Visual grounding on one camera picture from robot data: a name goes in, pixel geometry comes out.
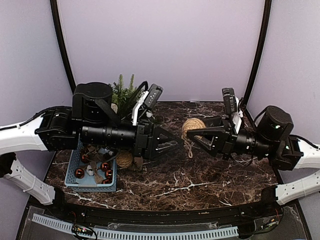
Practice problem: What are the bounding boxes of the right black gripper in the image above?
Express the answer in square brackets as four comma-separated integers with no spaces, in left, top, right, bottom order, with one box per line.
[186,115,274,161]

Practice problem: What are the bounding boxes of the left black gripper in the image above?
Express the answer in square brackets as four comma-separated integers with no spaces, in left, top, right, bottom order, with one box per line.
[80,118,186,160]

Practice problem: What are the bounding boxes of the twine ball ornament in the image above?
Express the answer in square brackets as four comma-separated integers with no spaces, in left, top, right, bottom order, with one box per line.
[115,150,133,168]
[181,117,206,158]

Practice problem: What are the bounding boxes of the white ball string lights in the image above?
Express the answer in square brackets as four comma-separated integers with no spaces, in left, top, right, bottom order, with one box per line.
[142,110,155,120]

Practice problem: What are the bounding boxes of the small green christmas tree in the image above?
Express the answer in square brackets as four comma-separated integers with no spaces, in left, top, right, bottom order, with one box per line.
[108,73,157,172]

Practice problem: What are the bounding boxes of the wooden heart ornament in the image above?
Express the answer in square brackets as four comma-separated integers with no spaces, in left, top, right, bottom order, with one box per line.
[111,103,118,113]

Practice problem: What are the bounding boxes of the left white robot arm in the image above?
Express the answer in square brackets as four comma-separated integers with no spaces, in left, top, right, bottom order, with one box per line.
[0,82,184,218]

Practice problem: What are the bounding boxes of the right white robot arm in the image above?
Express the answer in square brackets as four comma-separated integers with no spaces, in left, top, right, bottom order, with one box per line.
[186,105,320,217]

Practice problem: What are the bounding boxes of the copper red bauble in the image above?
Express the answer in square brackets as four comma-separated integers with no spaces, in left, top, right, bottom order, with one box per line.
[100,162,111,172]
[81,154,90,164]
[104,169,113,180]
[74,168,85,179]

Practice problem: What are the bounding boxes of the burlap bow ornament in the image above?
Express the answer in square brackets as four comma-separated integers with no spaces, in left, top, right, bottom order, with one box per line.
[90,161,104,184]

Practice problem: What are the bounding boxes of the light blue plastic basket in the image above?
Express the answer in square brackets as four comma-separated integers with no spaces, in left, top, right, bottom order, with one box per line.
[64,140,117,193]

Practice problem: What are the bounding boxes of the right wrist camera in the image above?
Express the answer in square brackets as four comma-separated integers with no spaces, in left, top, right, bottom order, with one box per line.
[221,87,245,136]

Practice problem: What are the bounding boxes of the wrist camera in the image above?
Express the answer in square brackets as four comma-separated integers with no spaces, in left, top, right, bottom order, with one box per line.
[221,87,245,136]
[131,83,164,126]

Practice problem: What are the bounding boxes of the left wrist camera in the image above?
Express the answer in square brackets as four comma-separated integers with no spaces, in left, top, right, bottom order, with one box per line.
[131,83,164,126]

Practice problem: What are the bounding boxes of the black table front rail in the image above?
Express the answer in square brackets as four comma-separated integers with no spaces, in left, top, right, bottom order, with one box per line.
[46,187,283,226]

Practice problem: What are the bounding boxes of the white cable duct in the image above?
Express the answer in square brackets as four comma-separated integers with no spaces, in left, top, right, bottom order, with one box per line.
[31,213,239,240]

